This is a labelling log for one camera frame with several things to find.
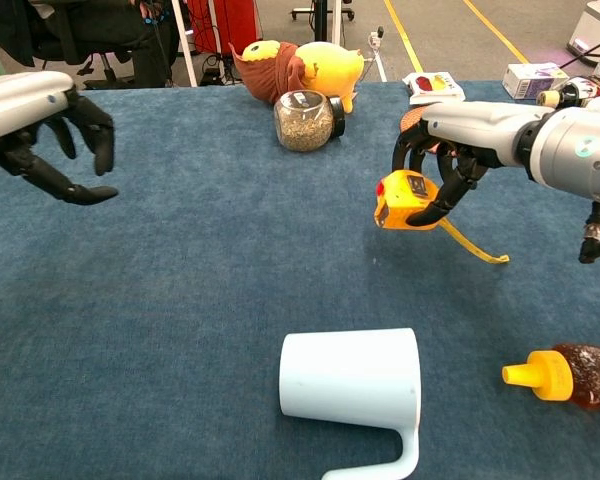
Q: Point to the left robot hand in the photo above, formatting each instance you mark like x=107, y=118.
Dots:
x=15, y=105

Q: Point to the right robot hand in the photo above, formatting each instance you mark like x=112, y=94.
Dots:
x=470, y=125

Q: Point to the yellow tape measure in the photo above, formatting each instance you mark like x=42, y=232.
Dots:
x=400, y=192

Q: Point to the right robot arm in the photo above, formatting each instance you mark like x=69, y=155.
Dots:
x=575, y=150

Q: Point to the white snack packet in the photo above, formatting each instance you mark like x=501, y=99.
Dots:
x=437, y=85

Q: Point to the round woven brown coaster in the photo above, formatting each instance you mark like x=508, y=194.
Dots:
x=411, y=120

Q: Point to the white purple carton box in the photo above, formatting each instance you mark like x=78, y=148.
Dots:
x=530, y=80

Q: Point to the black office chair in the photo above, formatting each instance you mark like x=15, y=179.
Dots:
x=107, y=70

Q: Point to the dark soy sauce bottle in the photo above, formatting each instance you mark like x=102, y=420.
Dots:
x=575, y=90

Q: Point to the seated person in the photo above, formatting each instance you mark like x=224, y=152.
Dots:
x=105, y=25

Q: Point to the yellow plush toy brown hood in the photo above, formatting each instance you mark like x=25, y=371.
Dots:
x=330, y=65

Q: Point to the white machine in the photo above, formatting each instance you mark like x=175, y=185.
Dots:
x=592, y=30

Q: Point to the glass seed jar black lid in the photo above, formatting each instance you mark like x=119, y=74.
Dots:
x=302, y=125

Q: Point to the black rolling stand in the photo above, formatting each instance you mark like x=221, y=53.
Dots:
x=322, y=7

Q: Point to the black power strip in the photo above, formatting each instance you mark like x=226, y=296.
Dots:
x=210, y=77

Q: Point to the red cabinet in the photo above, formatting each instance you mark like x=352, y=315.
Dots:
x=230, y=20

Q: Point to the blue table cloth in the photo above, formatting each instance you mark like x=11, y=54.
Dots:
x=205, y=260

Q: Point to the honey bottle with yellow cap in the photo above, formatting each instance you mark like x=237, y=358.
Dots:
x=590, y=375

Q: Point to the light blue plastic mug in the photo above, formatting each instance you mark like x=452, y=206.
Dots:
x=350, y=375

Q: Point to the white frame pole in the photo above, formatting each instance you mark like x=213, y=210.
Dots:
x=185, y=45
x=336, y=20

